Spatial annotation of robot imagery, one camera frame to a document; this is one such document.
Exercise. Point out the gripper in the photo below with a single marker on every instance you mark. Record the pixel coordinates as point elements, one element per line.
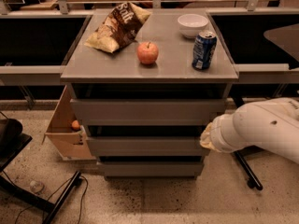
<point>217,133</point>

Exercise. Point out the grey top drawer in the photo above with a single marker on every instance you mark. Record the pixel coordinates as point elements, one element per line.
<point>147,112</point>

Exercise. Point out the grey drawer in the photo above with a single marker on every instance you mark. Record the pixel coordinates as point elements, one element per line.
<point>165,166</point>
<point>145,141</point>
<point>147,112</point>

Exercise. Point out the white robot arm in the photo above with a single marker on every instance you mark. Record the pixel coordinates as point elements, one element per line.
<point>272,125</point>

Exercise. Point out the grey drawer cabinet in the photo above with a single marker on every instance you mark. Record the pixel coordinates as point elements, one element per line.
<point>159,54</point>

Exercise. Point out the grey bottom drawer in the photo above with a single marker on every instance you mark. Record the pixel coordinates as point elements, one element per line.
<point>165,166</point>

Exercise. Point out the grey middle drawer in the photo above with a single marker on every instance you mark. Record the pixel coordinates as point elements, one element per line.
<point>145,141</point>

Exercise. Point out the black stand right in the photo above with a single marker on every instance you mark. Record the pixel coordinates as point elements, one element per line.
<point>253,182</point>

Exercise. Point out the black stand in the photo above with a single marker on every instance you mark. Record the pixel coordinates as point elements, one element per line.
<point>17,170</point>
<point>253,182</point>

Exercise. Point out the blue soda can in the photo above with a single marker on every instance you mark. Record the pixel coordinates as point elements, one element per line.
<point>203,50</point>

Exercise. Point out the red apple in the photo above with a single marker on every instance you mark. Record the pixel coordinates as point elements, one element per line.
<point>147,52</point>

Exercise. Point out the white bowl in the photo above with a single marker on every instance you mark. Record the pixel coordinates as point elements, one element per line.
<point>191,24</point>

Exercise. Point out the small orange fruit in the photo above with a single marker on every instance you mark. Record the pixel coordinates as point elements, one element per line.
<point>75,125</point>

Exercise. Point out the wooden crate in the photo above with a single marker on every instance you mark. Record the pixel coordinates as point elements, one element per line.
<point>70,144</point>

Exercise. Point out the brown salt chip bag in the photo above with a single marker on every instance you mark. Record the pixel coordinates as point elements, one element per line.
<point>119,28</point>

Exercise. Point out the clear plastic cup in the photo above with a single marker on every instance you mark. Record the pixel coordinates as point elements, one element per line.
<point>36,186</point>

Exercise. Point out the black stand left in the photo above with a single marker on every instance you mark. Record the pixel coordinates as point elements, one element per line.
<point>17,170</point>

